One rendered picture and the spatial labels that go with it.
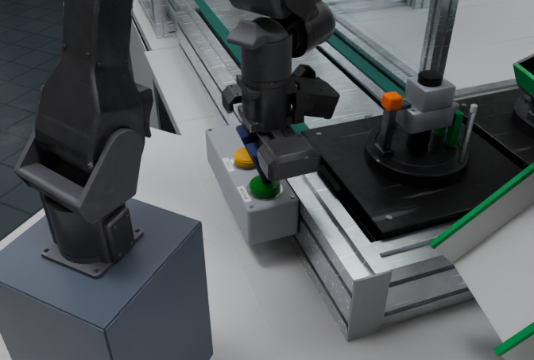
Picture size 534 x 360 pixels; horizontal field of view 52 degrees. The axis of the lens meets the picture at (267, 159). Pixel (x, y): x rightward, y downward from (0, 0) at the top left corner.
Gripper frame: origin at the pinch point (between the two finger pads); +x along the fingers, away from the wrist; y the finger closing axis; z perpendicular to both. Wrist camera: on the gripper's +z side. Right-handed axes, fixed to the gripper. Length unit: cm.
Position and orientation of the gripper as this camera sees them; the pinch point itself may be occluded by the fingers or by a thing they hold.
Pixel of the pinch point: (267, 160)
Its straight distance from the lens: 69.3
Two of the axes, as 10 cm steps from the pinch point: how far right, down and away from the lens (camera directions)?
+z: 9.4, -2.0, 2.8
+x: 0.1, 8.2, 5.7
